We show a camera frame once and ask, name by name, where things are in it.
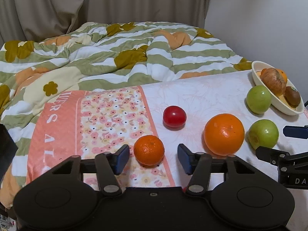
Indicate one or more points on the small mandarin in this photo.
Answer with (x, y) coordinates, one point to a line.
(149, 150)

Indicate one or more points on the red cherry tomato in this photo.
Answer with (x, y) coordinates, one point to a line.
(174, 116)

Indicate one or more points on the beige curtain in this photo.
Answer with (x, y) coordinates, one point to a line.
(43, 4)
(144, 2)

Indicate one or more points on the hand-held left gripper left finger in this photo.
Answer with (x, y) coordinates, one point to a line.
(121, 157)

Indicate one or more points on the pink floral tablecloth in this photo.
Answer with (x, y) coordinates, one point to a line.
(192, 96)

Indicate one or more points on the cream bowl with cartoon print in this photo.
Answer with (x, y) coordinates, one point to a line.
(276, 102)

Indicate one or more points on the green apple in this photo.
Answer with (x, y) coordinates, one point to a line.
(258, 98)
(263, 133)

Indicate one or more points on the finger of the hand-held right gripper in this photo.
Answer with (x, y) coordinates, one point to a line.
(267, 154)
(293, 131)

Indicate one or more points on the large orange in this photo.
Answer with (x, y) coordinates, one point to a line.
(223, 134)
(283, 75)

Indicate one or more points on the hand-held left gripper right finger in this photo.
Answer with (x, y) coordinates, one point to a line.
(184, 157)

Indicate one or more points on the brown kiwi with sticker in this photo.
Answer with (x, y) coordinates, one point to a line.
(292, 97)

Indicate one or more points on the green striped flower blanket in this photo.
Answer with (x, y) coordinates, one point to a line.
(96, 53)

